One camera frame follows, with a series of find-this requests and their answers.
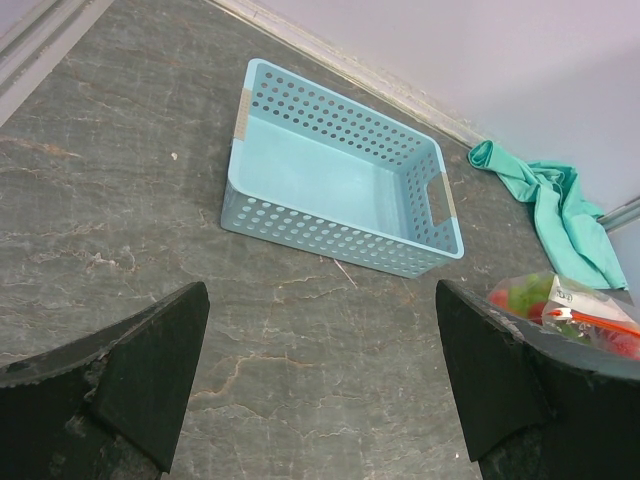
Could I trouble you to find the red strawberries with leaf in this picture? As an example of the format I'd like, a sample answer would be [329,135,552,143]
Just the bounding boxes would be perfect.
[488,289,639,360]

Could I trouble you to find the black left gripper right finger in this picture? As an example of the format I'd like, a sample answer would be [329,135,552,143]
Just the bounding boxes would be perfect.
[436,280,639,479]

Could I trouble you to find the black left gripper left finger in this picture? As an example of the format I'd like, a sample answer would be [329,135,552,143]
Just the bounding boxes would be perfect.
[1,282,209,479]

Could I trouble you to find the green grapes bunch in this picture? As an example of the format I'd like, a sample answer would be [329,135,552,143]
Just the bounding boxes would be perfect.
[507,272,555,318]

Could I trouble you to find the teal cloth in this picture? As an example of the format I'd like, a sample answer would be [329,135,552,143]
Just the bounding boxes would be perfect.
[468,140,628,290]

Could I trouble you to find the clear orange zip bag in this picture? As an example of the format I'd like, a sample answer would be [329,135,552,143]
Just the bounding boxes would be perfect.
[488,272,639,360]

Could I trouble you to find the aluminium frame rail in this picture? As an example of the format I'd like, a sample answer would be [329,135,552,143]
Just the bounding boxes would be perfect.
[598,197,640,232]

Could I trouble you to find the light blue plastic basket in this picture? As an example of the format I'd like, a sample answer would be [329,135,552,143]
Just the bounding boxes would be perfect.
[221,59,464,278]

